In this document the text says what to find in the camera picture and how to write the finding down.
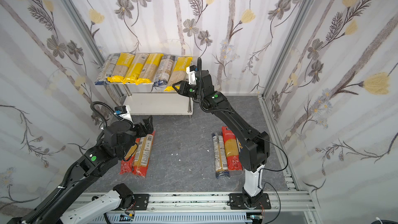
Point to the yellow spaghetti bag barcode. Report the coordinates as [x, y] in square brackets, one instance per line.
[150, 68]

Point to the white two-tier shelf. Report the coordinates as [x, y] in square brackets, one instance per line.
[145, 99]

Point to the blue Barilla spaghetti box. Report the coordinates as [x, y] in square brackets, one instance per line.
[239, 145]

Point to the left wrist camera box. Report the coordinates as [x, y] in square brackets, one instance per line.
[122, 113]

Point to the blue gold spaghetti bag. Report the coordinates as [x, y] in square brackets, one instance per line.
[164, 70]
[221, 166]

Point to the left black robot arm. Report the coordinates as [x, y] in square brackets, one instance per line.
[112, 145]

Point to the long yellow spaghetti bag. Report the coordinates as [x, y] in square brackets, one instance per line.
[179, 72]

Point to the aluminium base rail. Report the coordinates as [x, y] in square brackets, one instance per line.
[275, 207]

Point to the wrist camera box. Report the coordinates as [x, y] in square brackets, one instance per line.
[191, 73]
[122, 113]

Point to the red Barilla spaghetti bag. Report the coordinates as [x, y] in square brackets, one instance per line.
[231, 147]

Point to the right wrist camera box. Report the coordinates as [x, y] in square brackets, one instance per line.
[191, 73]

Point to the yellow band spaghetti bag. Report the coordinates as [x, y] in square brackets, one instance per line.
[135, 69]

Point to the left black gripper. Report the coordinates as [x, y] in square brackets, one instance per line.
[142, 127]

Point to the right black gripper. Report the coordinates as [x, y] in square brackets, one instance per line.
[189, 90]

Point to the red spaghetti bag white label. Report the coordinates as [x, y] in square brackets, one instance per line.
[142, 156]

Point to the yellow Pastatime spaghetti bag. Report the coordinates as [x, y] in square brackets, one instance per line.
[120, 70]

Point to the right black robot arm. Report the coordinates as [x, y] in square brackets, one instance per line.
[255, 145]

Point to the clear grey labelled spaghetti bag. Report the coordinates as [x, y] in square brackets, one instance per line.
[107, 69]

